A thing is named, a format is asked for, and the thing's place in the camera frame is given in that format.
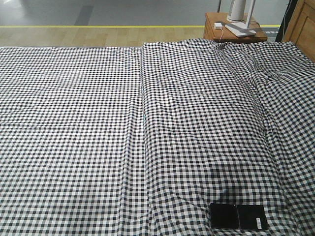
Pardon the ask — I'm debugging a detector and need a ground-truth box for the black white gingham duvet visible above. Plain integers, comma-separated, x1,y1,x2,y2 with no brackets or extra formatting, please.
117,38,315,236

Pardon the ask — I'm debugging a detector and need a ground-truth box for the wooden headboard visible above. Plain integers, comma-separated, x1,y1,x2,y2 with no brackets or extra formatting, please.
282,0,315,62

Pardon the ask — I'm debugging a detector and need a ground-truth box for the black foldable phone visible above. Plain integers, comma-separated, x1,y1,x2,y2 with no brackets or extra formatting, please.
210,203,269,231

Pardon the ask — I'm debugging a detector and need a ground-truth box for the black white gingham bed sheet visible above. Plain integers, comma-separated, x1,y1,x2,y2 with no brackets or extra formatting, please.
0,47,150,236

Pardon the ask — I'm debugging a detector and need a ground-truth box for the white charger adapter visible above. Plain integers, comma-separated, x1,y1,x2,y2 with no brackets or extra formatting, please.
214,22,222,30

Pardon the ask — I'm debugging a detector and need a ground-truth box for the wooden nightstand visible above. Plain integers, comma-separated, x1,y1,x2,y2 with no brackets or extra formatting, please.
203,12,267,43

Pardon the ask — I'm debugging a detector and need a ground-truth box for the white cylindrical appliance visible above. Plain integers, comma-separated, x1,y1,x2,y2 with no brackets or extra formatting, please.
227,0,246,22

